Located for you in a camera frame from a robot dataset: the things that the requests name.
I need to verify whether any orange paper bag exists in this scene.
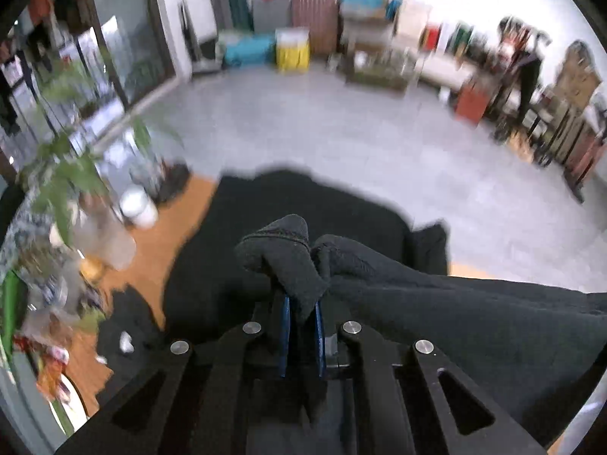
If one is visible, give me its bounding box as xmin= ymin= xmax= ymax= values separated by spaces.
xmin=455 ymin=77 xmax=491 ymax=126

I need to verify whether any brown ribbed suitcase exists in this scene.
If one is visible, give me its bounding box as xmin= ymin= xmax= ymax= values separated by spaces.
xmin=291 ymin=0 xmax=338 ymax=56

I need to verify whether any white low cabinet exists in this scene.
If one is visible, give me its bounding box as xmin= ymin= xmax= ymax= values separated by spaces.
xmin=416 ymin=52 xmax=478 ymax=93

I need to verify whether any yellow shopping bag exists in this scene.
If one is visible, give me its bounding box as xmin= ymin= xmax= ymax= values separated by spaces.
xmin=276 ymin=28 xmax=311 ymax=73

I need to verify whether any black garment with white tag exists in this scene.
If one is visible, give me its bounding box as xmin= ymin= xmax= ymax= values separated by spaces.
xmin=233 ymin=212 xmax=607 ymax=446

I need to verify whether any black clothes pile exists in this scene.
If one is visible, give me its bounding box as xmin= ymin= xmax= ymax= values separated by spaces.
xmin=97 ymin=169 xmax=448 ymax=405

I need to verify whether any olive green crate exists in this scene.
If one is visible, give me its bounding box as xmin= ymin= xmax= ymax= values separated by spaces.
xmin=344 ymin=56 xmax=415 ymax=94

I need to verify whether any green potted plant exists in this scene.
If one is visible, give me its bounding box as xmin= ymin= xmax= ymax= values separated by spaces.
xmin=18 ymin=55 xmax=186 ymax=248

